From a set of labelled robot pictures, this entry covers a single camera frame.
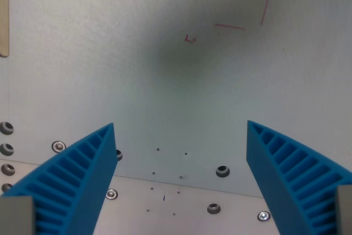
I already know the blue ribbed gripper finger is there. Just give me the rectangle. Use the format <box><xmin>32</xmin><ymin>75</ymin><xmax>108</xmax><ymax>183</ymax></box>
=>
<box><xmin>246</xmin><ymin>120</ymin><xmax>352</xmax><ymax>235</ymax></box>
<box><xmin>0</xmin><ymin>122</ymin><xmax>118</xmax><ymax>235</ymax></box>

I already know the light wooden strip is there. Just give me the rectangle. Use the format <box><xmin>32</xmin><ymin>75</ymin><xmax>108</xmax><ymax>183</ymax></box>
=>
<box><xmin>0</xmin><ymin>0</ymin><xmax>10</xmax><ymax>59</ymax></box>

